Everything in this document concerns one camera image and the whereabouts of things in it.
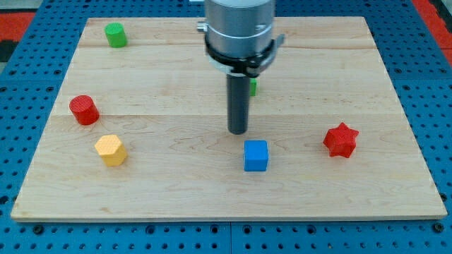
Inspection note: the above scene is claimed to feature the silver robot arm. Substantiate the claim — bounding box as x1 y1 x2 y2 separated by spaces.
197 0 285 78

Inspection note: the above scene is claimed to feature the blue cube block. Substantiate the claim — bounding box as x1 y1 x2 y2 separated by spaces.
244 140 269 171

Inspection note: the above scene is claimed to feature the red star block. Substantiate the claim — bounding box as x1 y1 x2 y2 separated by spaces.
323 122 359 158

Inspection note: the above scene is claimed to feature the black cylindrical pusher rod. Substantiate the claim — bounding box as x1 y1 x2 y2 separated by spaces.
226 75 250 135

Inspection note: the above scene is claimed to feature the green block behind rod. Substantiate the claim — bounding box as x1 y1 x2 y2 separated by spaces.
249 78 258 97

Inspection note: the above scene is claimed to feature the wooden board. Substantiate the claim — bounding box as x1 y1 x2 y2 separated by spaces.
11 16 447 222

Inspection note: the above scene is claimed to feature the yellow hexagon block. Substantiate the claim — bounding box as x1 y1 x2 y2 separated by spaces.
95 135 128 167

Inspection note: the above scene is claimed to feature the red cylinder block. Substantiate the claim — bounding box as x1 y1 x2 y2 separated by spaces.
69 95 100 126

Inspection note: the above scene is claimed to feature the green cylinder block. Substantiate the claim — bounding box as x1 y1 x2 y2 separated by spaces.
104 23 128 48

